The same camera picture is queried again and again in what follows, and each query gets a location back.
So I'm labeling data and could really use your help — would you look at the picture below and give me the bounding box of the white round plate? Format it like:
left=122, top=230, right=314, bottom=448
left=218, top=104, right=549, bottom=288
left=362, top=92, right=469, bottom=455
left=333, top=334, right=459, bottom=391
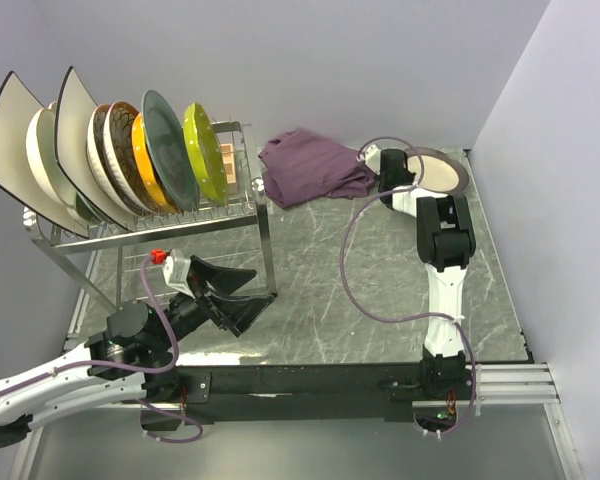
left=25, top=102, right=91, bottom=226

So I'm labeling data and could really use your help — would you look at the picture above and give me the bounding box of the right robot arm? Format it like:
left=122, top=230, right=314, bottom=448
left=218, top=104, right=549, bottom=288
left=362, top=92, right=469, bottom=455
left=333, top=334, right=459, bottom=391
left=382, top=187, right=476, bottom=399

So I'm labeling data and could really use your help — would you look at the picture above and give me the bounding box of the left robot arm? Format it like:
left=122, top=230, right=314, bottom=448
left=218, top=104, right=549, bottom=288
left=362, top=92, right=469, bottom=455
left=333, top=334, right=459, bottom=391
left=0, top=250, right=276, bottom=448

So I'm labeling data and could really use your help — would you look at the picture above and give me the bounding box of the orange dotted plate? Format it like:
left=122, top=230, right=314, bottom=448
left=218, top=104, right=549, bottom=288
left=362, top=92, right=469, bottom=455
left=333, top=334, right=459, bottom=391
left=131, top=113, right=177, bottom=214

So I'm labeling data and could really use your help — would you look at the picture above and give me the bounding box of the large square plate, far left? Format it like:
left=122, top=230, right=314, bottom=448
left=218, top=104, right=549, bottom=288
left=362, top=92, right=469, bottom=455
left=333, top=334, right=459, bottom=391
left=0, top=71, right=88, bottom=238

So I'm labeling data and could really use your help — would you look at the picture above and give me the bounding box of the black base beam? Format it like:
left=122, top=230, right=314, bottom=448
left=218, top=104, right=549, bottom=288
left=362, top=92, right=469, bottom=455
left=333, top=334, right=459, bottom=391
left=139, top=363, right=461, bottom=432

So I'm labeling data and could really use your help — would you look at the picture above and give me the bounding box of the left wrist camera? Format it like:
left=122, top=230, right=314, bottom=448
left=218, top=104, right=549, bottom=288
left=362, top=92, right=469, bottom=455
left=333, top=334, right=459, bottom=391
left=162, top=249, right=193, bottom=297

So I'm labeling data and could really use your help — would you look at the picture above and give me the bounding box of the purple cloth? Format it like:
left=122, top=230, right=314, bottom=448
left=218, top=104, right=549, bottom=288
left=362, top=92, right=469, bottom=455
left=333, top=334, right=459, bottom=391
left=259, top=128, right=376, bottom=209

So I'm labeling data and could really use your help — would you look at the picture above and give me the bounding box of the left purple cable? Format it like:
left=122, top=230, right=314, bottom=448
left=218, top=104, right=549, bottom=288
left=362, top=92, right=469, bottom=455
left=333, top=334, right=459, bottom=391
left=0, top=249, right=204, bottom=445

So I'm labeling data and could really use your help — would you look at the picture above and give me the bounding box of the steel dish rack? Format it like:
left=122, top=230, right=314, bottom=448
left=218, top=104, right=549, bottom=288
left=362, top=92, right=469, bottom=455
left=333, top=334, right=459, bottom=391
left=22, top=121, right=277, bottom=311

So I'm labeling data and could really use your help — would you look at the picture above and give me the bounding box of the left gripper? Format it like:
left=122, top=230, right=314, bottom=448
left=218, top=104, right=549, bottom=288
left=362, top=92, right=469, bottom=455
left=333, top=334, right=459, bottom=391
left=149, top=255, right=276, bottom=355

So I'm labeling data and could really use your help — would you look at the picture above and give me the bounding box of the brown scale-pattern plate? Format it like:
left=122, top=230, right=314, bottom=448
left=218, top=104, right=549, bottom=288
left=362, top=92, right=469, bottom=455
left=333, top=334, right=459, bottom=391
left=103, top=101, right=159, bottom=216

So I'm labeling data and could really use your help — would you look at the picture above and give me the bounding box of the purple-rimmed beige plate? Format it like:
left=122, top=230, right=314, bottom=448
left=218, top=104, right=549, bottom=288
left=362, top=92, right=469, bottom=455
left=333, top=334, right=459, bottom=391
left=405, top=147, right=469, bottom=194

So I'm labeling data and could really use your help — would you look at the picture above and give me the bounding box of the purple cable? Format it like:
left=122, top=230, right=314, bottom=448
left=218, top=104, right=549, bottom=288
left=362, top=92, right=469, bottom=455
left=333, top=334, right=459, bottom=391
left=0, top=249, right=204, bottom=445
left=340, top=139, right=479, bottom=436

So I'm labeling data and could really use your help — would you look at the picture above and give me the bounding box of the white ribbed brown bowl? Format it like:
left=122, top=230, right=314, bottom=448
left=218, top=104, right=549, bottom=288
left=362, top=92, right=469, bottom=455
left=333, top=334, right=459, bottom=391
left=86, top=104, right=142, bottom=216

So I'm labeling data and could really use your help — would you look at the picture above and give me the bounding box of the lime green dotted plate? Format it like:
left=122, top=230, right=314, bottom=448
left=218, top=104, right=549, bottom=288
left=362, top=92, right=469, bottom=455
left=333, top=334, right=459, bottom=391
left=182, top=103, right=228, bottom=206

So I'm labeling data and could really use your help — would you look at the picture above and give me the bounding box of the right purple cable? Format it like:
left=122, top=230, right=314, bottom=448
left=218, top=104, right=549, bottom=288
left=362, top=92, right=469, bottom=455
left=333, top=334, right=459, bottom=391
left=340, top=139, right=479, bottom=436

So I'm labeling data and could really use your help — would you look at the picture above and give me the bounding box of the aluminium rail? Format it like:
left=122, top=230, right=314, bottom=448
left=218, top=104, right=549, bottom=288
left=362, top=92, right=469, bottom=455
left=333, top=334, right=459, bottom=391
left=476, top=363, right=560, bottom=405

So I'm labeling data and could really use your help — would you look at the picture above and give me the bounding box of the wooden cutlery box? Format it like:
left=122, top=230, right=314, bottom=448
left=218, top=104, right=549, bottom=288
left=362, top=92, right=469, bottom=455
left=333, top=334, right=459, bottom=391
left=220, top=143, right=238, bottom=195

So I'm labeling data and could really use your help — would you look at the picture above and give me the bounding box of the dark green round plate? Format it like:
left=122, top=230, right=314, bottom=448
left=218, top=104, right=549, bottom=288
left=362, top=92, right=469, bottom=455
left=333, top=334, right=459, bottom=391
left=141, top=90, right=200, bottom=212

